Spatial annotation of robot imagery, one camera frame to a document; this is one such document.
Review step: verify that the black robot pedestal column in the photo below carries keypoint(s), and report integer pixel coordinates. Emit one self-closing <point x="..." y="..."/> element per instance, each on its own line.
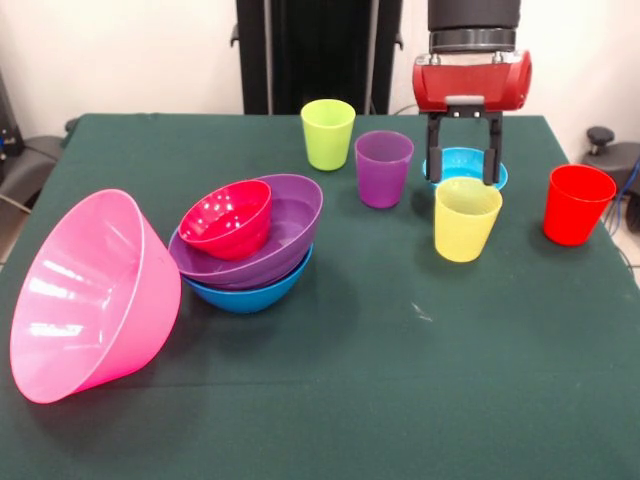
<point x="310" y="50"/>

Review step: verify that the dark green table cloth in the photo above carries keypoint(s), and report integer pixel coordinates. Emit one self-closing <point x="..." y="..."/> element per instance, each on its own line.
<point x="320" y="375"/>

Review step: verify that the green cup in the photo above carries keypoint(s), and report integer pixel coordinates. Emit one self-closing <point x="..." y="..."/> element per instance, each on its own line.
<point x="327" y="145"/>

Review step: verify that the black equipment box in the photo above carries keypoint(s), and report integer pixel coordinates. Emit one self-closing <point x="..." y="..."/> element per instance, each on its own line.
<point x="7" y="130"/>

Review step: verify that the red cup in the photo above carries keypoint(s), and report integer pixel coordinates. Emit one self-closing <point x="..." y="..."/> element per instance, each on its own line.
<point x="575" y="215"/>

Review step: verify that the black knob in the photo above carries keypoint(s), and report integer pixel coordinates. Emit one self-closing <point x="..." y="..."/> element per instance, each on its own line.
<point x="600" y="135"/>

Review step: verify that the yellow cup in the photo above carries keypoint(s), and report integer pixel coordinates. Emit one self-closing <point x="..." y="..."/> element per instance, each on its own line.
<point x="465" y="232"/>

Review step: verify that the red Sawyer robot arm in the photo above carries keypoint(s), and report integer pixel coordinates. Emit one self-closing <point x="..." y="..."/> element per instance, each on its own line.
<point x="475" y="20"/>

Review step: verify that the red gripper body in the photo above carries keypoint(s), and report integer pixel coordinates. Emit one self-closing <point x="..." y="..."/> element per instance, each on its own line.
<point x="470" y="82"/>

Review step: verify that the large pink bowl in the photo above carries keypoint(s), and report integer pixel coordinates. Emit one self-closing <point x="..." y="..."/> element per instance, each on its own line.
<point x="100" y="300"/>

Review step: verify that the small crimson bowl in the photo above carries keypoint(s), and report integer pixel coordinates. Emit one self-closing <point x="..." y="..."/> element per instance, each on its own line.
<point x="230" y="230"/>

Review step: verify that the purple cup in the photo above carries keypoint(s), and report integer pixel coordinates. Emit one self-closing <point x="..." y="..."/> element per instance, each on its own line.
<point x="382" y="182"/>

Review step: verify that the black pedestal leg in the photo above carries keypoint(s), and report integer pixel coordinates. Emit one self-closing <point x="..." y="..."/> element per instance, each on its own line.
<point x="625" y="155"/>
<point x="30" y="160"/>

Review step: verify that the large blue bowl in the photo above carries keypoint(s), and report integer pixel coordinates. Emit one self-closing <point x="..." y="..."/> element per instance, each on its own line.
<point x="247" y="300"/>

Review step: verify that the small light blue bowl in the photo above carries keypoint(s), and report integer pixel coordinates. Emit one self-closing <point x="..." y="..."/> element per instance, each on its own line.
<point x="462" y="165"/>

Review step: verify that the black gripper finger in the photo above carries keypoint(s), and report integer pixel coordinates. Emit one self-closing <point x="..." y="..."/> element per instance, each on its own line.
<point x="434" y="160"/>
<point x="492" y="160"/>

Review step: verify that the large purple bowl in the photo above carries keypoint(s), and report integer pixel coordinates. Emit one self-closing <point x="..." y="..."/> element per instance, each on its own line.
<point x="290" y="225"/>

